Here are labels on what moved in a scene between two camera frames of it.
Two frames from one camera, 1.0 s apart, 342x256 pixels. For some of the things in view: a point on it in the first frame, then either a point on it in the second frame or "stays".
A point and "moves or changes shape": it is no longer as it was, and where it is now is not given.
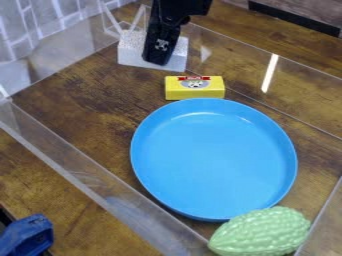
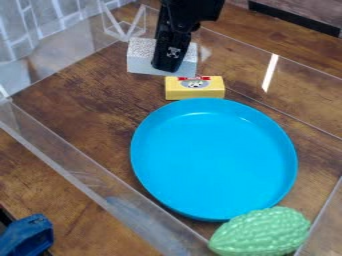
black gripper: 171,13 → 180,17
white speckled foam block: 131,43 moves or changes shape
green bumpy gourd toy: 264,232 stays
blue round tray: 212,158 stays
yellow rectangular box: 182,87 stays
